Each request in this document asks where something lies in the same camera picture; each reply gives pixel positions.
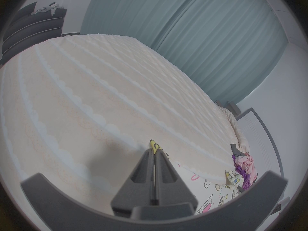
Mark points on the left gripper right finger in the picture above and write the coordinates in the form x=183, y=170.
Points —
x=168, y=189

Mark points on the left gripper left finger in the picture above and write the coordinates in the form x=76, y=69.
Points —
x=139, y=189

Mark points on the white printed garment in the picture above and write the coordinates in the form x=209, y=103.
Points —
x=211, y=194

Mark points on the bed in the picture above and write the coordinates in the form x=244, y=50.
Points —
x=96, y=92

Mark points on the black garment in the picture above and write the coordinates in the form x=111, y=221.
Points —
x=234, y=149

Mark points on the purple satin garment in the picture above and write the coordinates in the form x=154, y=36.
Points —
x=246, y=182

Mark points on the pink garment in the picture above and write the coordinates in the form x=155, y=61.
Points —
x=250, y=169

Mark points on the cream pillow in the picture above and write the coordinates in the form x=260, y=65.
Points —
x=240, y=138

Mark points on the grey bedside table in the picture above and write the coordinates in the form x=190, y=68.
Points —
x=232, y=106

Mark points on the blue-green curtain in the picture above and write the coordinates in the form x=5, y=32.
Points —
x=120, y=13
x=228, y=56

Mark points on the black drawer chest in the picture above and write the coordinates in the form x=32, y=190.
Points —
x=31, y=30

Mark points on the crumpled grey white cloth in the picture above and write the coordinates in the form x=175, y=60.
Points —
x=48, y=8

